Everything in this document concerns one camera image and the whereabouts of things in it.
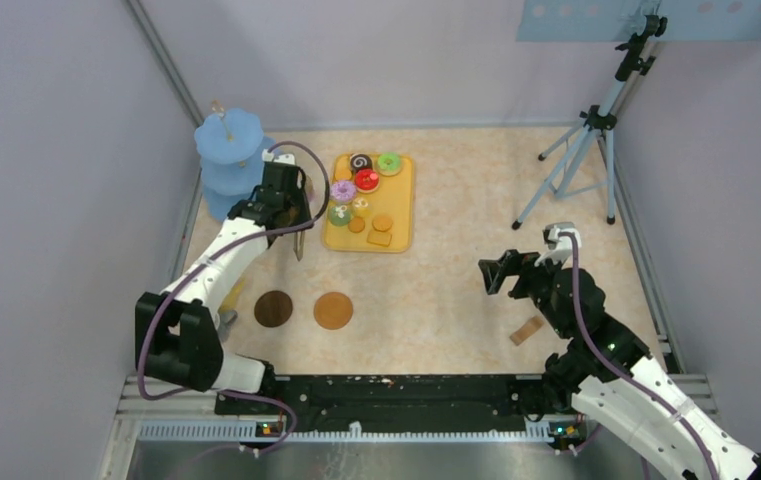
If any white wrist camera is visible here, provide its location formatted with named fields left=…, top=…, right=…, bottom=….
left=261, top=149, right=296, bottom=165
left=534, top=222, right=582, bottom=266

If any yellow serving tray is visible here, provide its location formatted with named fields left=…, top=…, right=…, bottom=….
left=321, top=153, right=415, bottom=253

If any round orange biscuit top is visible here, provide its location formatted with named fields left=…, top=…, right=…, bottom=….
left=333, top=166, right=353, bottom=182

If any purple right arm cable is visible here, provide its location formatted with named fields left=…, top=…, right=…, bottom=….
left=555, top=230, right=722, bottom=480

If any yellow cream puff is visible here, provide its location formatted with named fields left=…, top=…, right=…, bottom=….
left=351, top=196, right=374, bottom=218

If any round orange biscuit lower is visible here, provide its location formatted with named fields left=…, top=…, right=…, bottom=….
left=347, top=216, right=366, bottom=234

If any chocolate swirl roll cake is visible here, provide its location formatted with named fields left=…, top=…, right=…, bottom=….
left=348, top=153, right=373, bottom=174

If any blue three-tier cake stand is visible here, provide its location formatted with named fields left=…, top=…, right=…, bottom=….
left=194, top=101, right=275, bottom=222

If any purple sprinkled donut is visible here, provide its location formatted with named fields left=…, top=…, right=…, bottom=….
left=330, top=180, right=358, bottom=205

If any red frosted donut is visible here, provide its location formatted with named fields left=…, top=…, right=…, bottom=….
left=353, top=168, right=381, bottom=194

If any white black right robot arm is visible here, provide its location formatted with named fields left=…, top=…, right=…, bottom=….
left=478, top=250, right=761, bottom=479

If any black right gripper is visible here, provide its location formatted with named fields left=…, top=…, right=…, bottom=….
left=479, top=247, right=572, bottom=338

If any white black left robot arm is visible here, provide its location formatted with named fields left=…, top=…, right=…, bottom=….
left=134, top=154, right=311, bottom=414

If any grey handled mug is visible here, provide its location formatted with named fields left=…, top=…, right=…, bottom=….
left=217, top=310, right=238, bottom=343

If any light brown round coaster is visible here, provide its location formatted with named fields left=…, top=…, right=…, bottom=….
left=313, top=292, right=354, bottom=330

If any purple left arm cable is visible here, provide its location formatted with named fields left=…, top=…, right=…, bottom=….
left=136, top=140, right=332, bottom=458

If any round orange biscuit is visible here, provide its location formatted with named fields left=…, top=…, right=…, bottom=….
left=372, top=214, right=394, bottom=232
left=347, top=216, right=366, bottom=234
left=333, top=166, right=353, bottom=182

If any green cream puff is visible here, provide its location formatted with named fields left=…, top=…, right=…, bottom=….
left=327, top=204, right=353, bottom=227

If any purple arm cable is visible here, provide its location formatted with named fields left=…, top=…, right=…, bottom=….
left=555, top=230, right=722, bottom=480
left=136, top=140, right=332, bottom=458

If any round orange biscuit right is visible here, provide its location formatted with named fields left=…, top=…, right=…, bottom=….
left=372, top=214, right=394, bottom=232

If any blue camera tripod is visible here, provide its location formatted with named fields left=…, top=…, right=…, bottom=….
left=511, top=13, right=669, bottom=230

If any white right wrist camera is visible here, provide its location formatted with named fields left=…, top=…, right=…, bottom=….
left=534, top=222, right=582, bottom=266

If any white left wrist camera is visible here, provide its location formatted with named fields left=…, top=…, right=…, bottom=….
left=261, top=149, right=296, bottom=165

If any yellow handled cream mug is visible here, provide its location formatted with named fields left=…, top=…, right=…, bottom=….
left=218, top=278, right=246, bottom=314

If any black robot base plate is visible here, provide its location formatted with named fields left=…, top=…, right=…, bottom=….
left=214, top=374, right=573, bottom=434

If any small wooden block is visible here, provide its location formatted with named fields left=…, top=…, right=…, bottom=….
left=509, top=316, right=545, bottom=346

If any dark brown round coaster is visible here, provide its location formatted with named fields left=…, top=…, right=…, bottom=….
left=254, top=290, right=293, bottom=328

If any green frosted donut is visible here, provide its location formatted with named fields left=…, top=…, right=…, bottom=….
left=374, top=152, right=403, bottom=176

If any square orange biscuit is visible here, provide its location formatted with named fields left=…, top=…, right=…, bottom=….
left=366, top=229, right=392, bottom=247

